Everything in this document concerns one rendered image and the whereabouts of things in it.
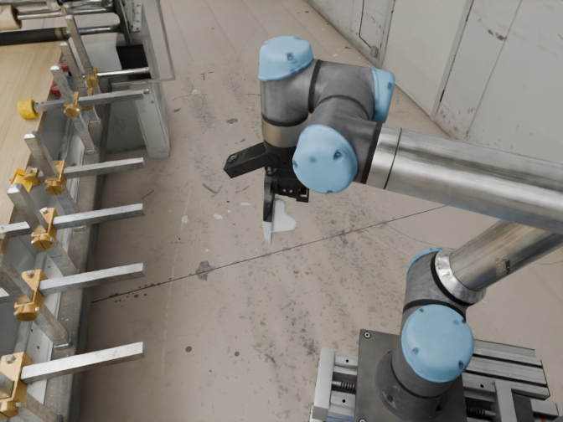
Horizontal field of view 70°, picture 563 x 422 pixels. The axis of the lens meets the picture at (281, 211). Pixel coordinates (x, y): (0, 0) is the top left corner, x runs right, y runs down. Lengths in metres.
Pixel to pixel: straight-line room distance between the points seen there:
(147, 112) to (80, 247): 1.44
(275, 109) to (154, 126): 2.44
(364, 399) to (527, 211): 0.57
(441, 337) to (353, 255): 1.71
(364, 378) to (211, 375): 1.23
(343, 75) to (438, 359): 0.48
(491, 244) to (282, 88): 0.43
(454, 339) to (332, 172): 0.43
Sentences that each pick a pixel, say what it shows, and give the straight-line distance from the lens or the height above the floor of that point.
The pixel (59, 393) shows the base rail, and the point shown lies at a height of 0.70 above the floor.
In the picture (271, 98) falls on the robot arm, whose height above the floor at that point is 1.61.
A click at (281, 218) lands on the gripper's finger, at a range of 0.73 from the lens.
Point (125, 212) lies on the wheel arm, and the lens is 1.41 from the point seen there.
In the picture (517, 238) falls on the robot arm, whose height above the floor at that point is 1.43.
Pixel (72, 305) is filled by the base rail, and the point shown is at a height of 0.70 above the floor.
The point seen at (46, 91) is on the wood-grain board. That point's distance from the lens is 2.33.
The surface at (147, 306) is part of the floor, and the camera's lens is 2.32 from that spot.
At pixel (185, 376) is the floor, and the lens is 2.10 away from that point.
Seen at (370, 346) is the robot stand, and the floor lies 1.04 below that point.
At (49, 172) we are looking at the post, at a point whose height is 1.01.
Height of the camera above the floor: 1.91
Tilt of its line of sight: 47 degrees down
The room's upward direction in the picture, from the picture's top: straight up
